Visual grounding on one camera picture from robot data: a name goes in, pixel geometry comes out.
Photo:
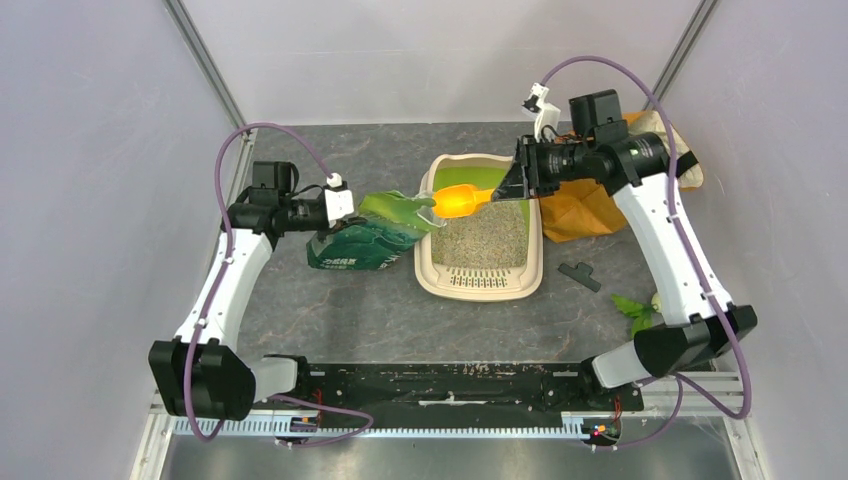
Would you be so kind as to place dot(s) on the green cat litter bag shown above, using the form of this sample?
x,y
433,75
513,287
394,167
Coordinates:
x,y
388,224

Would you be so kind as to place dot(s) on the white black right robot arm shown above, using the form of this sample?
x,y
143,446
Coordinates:
x,y
633,169

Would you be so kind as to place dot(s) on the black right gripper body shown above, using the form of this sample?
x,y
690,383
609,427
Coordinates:
x,y
543,168

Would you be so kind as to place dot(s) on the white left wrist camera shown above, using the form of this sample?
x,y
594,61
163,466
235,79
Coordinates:
x,y
338,198

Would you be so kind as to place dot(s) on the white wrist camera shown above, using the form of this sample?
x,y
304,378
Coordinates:
x,y
544,114
338,198

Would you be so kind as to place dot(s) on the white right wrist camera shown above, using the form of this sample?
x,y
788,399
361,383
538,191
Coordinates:
x,y
544,114

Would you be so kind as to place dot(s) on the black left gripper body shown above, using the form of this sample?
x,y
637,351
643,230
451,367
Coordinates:
x,y
303,215

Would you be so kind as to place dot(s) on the orange tote bag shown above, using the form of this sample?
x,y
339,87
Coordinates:
x,y
582,208

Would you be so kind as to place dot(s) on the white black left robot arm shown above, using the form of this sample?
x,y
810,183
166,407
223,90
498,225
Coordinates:
x,y
225,298

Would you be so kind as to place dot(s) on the yellow plastic scoop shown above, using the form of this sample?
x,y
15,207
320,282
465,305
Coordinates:
x,y
460,200

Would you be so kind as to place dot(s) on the black clip on table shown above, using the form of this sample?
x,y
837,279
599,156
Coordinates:
x,y
581,273

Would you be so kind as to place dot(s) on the beige green litter box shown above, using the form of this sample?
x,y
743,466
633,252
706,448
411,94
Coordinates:
x,y
491,256

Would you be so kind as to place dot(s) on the white radish with leaves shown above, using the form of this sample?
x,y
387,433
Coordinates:
x,y
643,316

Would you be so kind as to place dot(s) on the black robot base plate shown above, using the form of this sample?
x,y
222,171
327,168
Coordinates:
x,y
461,395

